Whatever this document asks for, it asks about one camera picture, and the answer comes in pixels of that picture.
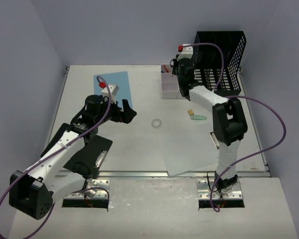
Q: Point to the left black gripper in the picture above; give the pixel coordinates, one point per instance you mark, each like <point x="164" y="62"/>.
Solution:
<point x="119" y="112"/>

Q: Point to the white clear clipboard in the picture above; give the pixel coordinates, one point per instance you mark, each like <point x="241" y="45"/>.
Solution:
<point x="187" y="149"/>

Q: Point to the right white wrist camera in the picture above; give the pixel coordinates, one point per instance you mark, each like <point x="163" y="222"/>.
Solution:
<point x="185" y="51"/>

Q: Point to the clear tape roll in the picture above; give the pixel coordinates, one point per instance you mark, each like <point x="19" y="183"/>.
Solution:
<point x="156" y="123"/>

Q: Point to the yellow eraser block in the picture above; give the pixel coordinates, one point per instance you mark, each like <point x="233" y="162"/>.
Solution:
<point x="190" y="112"/>

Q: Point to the metal mounting plate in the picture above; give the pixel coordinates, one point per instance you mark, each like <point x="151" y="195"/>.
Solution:
<point x="94" y="189"/>
<point x="204" y="192"/>

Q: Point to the black clipboard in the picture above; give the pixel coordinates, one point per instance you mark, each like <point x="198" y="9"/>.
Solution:
<point x="83" y="162"/>

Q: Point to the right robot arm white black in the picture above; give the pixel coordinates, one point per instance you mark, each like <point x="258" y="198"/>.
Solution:
<point x="228" y="120"/>

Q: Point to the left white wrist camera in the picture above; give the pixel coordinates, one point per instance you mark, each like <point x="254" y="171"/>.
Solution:
<point x="109" y="91"/>

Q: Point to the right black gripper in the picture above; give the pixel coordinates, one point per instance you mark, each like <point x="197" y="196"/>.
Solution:
<point x="174" y="70"/>

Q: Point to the black mesh file rack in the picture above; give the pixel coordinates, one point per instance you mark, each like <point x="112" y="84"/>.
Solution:
<point x="218" y="65"/>

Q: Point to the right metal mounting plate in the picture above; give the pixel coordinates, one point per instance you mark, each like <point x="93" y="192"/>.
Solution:
<point x="204" y="192"/>

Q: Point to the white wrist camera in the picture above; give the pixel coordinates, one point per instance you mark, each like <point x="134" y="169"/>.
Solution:
<point x="109" y="91"/>
<point x="185" y="51"/>

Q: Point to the aluminium rail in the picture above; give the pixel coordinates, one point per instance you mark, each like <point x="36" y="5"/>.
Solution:
<point x="164" y="174"/>

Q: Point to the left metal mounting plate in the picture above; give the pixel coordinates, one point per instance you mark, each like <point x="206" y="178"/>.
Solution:
<point x="94" y="189"/>

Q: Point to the left white divided organizer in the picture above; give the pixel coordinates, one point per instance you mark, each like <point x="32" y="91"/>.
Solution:
<point x="169" y="86"/>

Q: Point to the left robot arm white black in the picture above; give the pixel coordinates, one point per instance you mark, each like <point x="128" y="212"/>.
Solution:
<point x="35" y="190"/>

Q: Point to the green translucent stapler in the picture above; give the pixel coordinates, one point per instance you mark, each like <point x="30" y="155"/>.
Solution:
<point x="198" y="117"/>

